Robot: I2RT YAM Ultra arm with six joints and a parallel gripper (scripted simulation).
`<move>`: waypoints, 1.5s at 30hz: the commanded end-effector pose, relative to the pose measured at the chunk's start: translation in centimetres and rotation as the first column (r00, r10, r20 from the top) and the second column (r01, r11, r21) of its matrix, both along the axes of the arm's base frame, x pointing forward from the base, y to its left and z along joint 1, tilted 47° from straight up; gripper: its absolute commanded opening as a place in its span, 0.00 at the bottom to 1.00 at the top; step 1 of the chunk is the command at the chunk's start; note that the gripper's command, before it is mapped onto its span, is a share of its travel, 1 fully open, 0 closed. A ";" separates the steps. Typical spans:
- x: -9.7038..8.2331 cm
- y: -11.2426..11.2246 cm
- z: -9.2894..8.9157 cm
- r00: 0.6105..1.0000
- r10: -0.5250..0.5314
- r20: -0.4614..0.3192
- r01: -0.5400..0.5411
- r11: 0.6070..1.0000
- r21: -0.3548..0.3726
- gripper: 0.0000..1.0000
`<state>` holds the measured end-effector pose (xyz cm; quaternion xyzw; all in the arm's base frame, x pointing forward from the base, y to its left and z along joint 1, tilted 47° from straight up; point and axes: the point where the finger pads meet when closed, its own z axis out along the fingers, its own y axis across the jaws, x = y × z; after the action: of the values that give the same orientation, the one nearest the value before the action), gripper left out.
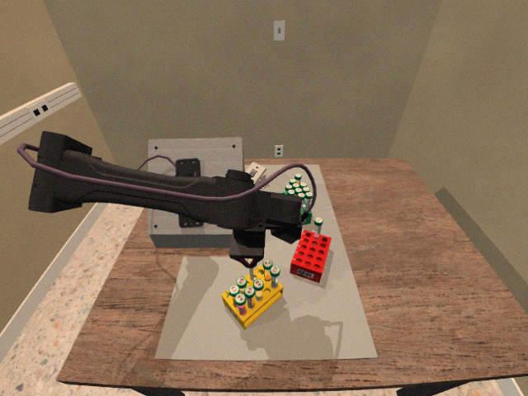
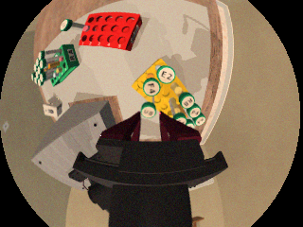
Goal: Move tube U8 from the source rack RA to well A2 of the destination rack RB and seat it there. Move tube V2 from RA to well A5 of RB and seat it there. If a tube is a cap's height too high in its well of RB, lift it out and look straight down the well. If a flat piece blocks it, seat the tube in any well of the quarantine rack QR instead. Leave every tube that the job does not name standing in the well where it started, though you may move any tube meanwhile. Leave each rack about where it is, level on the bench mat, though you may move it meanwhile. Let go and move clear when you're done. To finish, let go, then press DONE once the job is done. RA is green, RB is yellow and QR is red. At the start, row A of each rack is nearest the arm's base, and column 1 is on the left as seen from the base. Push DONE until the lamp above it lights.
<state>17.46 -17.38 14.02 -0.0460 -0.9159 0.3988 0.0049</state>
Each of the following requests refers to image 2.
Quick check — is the red test tube rack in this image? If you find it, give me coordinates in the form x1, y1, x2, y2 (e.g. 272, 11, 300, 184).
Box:
79, 12, 142, 51

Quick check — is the green test tube rack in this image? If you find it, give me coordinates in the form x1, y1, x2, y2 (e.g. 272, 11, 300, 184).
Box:
51, 44, 80, 87

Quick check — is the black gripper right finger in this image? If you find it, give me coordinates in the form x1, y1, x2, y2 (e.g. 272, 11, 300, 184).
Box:
159, 111, 202, 144

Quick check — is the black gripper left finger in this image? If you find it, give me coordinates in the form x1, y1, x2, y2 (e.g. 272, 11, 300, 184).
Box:
99, 112, 141, 141

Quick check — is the yellow test tube rack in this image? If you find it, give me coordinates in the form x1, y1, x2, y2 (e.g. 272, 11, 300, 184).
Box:
132, 59, 187, 117

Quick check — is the beige bench mat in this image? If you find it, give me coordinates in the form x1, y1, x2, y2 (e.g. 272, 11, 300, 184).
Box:
42, 0, 211, 121

